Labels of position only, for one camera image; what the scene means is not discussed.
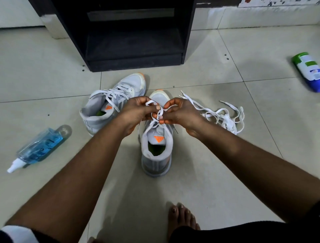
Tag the green blue white bottle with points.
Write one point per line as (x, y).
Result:
(307, 71)

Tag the grey sneaker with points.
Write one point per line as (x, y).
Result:
(156, 167)
(135, 80)

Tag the white floral patterned sheet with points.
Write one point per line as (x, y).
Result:
(277, 2)

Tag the person's right hand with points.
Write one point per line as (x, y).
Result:
(185, 112)

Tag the person's left forearm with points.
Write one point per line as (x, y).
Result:
(65, 185)

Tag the blue transparent bottle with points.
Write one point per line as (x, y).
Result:
(38, 149)

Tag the person's left hand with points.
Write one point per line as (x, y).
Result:
(135, 114)

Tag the black open shelf box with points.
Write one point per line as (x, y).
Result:
(132, 47)

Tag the dark brown wooden cabinet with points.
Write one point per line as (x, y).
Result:
(41, 7)

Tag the zebra striped garment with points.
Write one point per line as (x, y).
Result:
(237, 232)

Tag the person's right forearm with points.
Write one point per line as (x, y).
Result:
(260, 175)

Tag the person's right foot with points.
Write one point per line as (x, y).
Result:
(180, 215)

